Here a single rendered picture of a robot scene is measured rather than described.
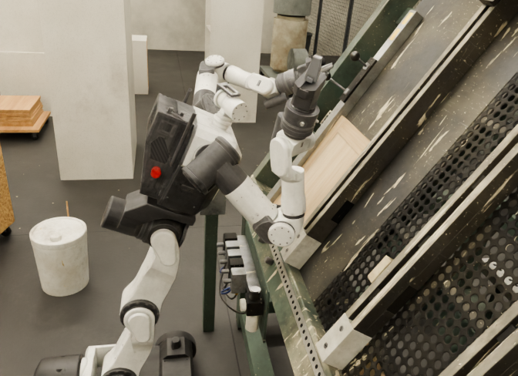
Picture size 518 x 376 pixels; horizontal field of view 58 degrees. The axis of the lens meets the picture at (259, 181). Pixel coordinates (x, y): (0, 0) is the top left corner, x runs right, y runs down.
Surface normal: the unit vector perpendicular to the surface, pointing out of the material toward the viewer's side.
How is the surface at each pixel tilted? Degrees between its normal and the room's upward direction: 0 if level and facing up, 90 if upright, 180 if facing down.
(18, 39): 90
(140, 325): 90
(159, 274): 111
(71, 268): 93
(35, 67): 90
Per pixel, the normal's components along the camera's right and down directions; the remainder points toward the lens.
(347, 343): 0.18, 0.44
